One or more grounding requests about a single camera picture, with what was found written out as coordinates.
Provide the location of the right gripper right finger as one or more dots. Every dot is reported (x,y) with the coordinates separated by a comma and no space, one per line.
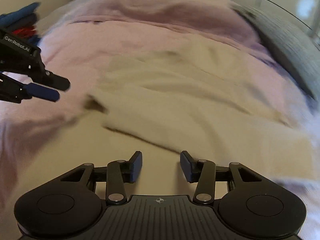
(202,172)

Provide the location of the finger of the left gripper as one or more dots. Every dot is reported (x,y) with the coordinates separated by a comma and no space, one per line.
(41,92)
(54,81)

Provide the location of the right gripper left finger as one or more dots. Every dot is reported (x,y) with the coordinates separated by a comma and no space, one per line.
(119,173)

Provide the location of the cream long-sleeve shirt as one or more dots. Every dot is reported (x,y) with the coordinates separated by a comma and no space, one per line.
(215,102)

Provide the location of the folded bright blue garment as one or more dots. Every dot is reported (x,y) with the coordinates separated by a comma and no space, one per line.
(34,40)

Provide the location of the folded dark grey garment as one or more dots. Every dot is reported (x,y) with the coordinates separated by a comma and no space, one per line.
(24,22)

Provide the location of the pink bed sheet duvet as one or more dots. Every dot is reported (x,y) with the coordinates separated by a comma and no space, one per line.
(41,140)

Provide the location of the small grey checked pillow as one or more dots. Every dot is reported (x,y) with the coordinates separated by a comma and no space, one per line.
(288,45)

